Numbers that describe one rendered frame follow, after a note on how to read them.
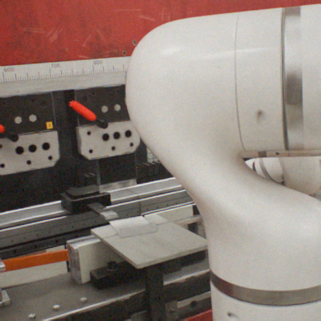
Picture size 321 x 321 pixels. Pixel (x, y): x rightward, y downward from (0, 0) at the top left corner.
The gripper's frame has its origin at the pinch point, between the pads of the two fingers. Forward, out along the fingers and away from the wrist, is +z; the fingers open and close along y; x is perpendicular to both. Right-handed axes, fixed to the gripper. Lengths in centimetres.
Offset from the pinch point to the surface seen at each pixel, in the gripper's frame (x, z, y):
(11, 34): 45, -4, 52
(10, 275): -93, 233, 19
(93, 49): 29, -9, 44
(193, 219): 8.4, 4.7, -1.7
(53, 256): -72, 159, 14
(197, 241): 30.4, -8.4, -5.1
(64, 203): 17.7, 35.2, 20.4
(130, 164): 21.3, 4.2, 18.4
